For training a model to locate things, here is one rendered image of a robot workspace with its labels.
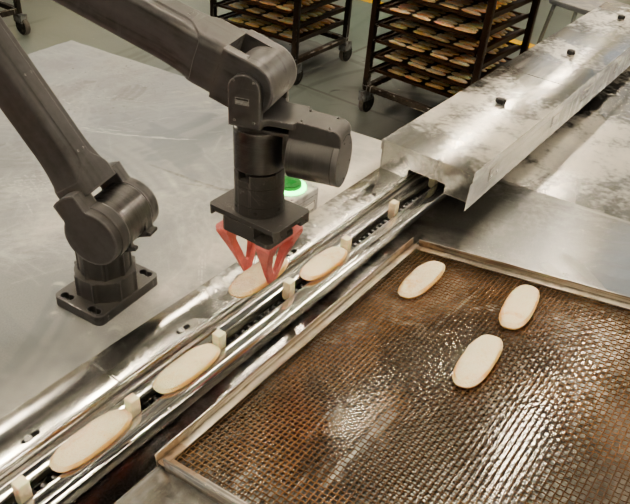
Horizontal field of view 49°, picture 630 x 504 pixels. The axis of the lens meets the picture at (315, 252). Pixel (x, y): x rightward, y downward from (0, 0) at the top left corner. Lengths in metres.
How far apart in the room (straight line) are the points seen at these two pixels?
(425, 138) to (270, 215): 0.53
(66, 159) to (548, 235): 0.79
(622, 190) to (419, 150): 0.45
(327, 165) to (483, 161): 0.54
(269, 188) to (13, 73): 0.33
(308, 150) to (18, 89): 0.36
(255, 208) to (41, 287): 0.39
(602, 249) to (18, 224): 0.96
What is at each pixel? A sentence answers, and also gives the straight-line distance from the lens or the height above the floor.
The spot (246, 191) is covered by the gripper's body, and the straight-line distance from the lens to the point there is 0.77.
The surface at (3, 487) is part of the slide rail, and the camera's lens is 0.79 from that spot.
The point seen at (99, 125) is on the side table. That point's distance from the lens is 1.48.
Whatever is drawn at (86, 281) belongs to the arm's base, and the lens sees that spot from 0.97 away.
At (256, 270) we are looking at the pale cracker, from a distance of 0.86.
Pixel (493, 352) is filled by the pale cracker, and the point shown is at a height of 0.93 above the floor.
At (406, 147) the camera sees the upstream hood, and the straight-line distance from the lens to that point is 1.22.
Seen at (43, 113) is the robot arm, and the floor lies 1.09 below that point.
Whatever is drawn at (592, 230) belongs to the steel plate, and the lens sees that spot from 1.30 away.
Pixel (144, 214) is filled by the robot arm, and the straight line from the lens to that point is 0.93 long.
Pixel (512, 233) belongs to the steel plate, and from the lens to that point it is 1.23.
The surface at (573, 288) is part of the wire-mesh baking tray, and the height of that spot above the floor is 0.93.
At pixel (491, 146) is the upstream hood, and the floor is 0.92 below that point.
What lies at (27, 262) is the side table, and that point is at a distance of 1.11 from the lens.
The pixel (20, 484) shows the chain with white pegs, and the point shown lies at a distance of 0.76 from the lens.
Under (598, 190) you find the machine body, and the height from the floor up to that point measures 0.82.
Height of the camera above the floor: 1.46
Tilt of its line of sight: 36 degrees down
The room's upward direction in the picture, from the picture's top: 5 degrees clockwise
